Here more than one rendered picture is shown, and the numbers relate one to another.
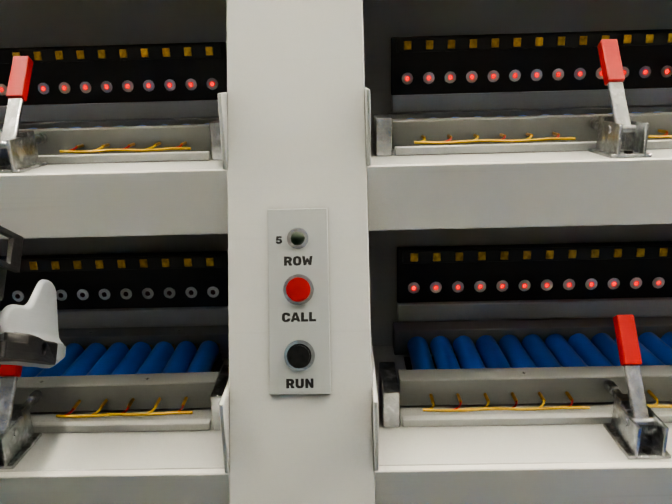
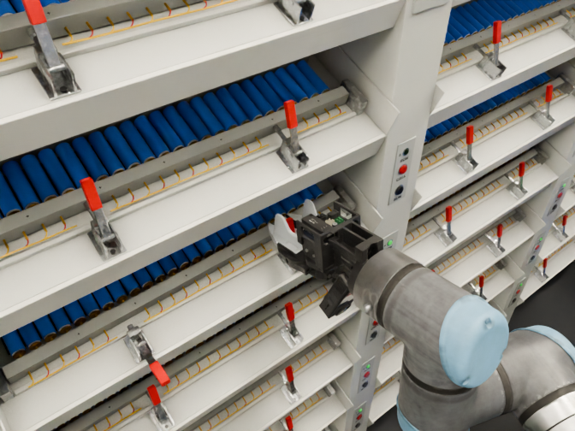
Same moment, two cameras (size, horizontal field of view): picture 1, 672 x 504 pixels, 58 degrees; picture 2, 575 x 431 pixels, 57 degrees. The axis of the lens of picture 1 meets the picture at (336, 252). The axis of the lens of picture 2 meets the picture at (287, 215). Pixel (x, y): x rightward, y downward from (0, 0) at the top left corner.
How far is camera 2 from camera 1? 80 cm
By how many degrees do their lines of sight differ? 58
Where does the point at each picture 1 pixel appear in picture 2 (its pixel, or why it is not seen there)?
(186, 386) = (329, 203)
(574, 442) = (449, 172)
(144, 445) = not seen: hidden behind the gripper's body
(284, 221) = (402, 147)
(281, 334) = (394, 185)
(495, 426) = (425, 174)
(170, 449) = not seen: hidden behind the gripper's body
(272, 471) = (384, 226)
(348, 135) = (427, 105)
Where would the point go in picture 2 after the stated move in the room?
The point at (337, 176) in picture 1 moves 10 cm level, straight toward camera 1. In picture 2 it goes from (420, 122) to (473, 151)
